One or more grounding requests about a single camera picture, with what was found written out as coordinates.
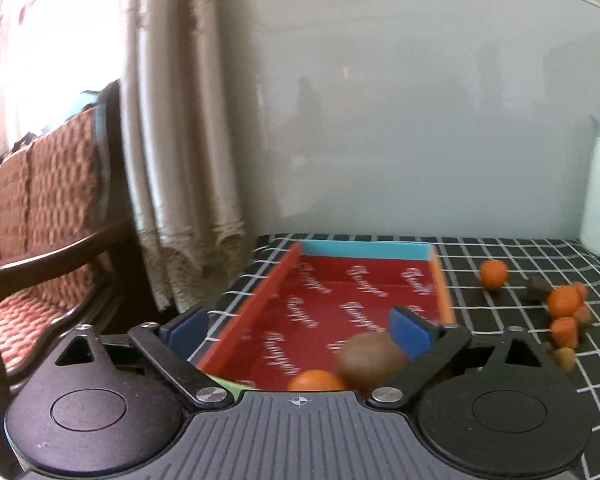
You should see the black grid tablecloth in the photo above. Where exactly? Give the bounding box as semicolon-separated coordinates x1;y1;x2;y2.
200;232;600;480

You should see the red cardboard box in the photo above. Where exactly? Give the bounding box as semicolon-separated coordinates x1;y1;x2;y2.
187;240;456;393

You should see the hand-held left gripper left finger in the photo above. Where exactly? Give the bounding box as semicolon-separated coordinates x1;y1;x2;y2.
54;306;234;407

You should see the orange mandarin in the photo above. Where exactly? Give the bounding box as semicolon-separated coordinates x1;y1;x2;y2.
480;259;508;291
287;369;348;392
546;282;587;320

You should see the teal cloth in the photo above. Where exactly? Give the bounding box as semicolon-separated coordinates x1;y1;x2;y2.
77;89;106;113

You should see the wooden chair with woven cushion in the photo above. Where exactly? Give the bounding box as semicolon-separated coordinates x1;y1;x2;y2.
0;80;156;396

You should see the dark dried fruit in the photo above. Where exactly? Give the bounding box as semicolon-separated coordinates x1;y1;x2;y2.
524;277;548;303

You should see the brown kiwi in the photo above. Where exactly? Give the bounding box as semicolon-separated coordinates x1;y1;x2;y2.
336;332;411;391

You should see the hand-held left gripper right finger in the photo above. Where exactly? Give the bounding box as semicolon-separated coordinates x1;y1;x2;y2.
367;306;548;407

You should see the beige lace curtain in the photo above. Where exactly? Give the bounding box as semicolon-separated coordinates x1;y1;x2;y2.
120;0;248;313

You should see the small brown fruit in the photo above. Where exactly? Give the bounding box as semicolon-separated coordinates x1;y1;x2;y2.
554;346;577;372

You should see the small orange-red fruit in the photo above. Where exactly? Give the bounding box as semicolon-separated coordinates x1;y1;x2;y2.
550;316;580;350

